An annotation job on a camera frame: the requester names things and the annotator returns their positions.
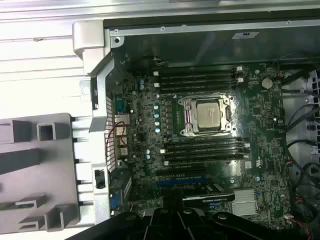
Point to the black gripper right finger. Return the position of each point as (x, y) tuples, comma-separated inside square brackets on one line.
[(225, 226)]

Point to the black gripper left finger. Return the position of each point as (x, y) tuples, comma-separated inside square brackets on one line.
[(125, 227)]

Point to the green RAM stick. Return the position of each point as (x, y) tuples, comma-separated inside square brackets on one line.
[(23, 205)]

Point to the black RAM slot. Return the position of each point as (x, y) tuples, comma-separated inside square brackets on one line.
[(203, 147), (205, 159), (197, 82), (197, 88), (197, 71), (197, 77), (203, 141), (205, 153)]

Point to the black graphics card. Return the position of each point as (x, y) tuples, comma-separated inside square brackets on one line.
[(212, 200)]

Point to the silver finned heat sink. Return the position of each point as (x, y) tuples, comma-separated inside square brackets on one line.
[(245, 202)]

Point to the blue expansion slot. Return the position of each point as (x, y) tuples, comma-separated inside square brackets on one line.
[(180, 183)]

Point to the black expansion slot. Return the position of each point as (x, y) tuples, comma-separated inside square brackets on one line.
[(180, 172)]

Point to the grey parts rack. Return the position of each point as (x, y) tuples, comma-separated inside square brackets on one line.
[(50, 162)]

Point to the silver CPU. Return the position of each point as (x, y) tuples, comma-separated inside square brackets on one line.
[(210, 116)]

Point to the metal CPU socket cover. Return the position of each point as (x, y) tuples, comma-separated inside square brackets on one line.
[(191, 120)]

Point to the green motherboard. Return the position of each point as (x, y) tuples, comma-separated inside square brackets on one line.
[(265, 117)]

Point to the round coin battery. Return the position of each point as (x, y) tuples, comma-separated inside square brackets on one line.
[(266, 83)]

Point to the silver metal drive cage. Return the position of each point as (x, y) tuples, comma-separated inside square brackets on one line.
[(312, 82)]

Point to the open black PC case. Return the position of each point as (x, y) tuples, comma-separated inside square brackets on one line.
[(200, 47)]

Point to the white sticker on case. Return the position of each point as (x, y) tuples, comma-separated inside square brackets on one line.
[(245, 35)]

